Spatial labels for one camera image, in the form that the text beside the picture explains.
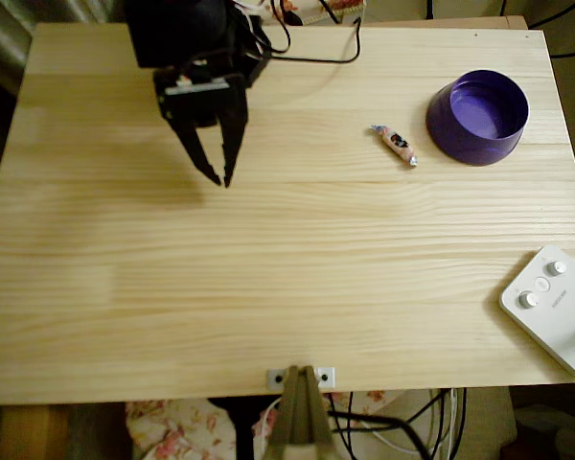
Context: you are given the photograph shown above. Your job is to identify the purple bowl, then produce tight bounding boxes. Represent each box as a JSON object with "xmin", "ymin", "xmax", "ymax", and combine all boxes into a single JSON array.
[{"xmin": 425, "ymin": 69, "xmax": 530, "ymax": 168}]

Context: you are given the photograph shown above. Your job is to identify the floral patterned fabric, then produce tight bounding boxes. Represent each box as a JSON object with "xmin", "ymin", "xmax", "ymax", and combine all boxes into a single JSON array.
[
  {"xmin": 124, "ymin": 390, "xmax": 389, "ymax": 460},
  {"xmin": 263, "ymin": 0, "xmax": 368, "ymax": 26}
]

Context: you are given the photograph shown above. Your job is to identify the thick black cable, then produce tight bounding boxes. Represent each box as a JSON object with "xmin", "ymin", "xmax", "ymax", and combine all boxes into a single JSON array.
[{"xmin": 328, "ymin": 411, "xmax": 435, "ymax": 460}]

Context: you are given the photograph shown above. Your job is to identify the white screw bracket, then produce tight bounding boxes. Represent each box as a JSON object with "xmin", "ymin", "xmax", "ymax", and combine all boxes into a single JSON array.
[{"xmin": 266, "ymin": 366, "xmax": 336, "ymax": 388}]

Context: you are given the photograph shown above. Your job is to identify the white control box with knobs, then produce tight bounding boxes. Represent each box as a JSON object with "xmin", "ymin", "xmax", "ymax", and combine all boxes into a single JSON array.
[{"xmin": 498, "ymin": 244, "xmax": 575, "ymax": 386}]

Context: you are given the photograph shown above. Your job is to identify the grey curtain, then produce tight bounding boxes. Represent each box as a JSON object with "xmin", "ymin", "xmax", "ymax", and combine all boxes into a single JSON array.
[{"xmin": 0, "ymin": 0, "xmax": 127, "ymax": 97}]

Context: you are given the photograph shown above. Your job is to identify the wooden table leg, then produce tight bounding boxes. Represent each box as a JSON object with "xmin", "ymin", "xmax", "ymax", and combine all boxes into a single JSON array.
[{"xmin": 0, "ymin": 404, "xmax": 71, "ymax": 460}]

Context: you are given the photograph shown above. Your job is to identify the candy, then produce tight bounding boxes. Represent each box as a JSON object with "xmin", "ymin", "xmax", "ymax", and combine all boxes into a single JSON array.
[{"xmin": 369, "ymin": 124, "xmax": 419, "ymax": 169}]

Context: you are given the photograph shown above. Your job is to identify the black stand post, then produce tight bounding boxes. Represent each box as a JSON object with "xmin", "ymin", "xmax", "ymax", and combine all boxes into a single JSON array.
[{"xmin": 208, "ymin": 396, "xmax": 282, "ymax": 460}]

